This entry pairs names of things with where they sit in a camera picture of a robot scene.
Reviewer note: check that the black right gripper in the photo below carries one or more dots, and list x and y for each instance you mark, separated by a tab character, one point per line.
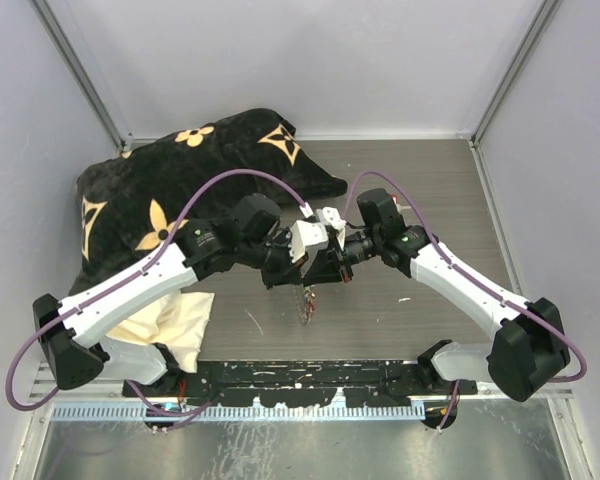
325	265

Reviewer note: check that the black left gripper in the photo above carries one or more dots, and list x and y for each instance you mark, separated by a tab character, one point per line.
288	273

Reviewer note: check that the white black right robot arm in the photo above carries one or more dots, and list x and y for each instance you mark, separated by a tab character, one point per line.
526	346

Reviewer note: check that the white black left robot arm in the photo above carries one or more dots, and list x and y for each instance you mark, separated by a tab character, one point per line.
73	332

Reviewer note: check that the cream white cloth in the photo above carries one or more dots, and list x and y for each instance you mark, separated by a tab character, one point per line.
177	320

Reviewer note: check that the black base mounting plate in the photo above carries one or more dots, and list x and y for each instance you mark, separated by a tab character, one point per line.
372	383

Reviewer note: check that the black floral plush blanket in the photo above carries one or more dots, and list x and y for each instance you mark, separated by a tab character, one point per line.
129	204

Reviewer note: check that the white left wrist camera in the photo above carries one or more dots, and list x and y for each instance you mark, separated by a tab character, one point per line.
306	236

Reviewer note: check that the blue slotted cable duct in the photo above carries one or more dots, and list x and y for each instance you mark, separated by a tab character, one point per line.
137	411

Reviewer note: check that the left aluminium frame post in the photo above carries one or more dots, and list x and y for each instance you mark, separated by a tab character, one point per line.
67	37

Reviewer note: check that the aluminium frame post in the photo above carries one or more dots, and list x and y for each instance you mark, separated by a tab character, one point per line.
67	37
539	23

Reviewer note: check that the right aluminium frame post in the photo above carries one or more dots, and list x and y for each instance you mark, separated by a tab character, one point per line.
539	23

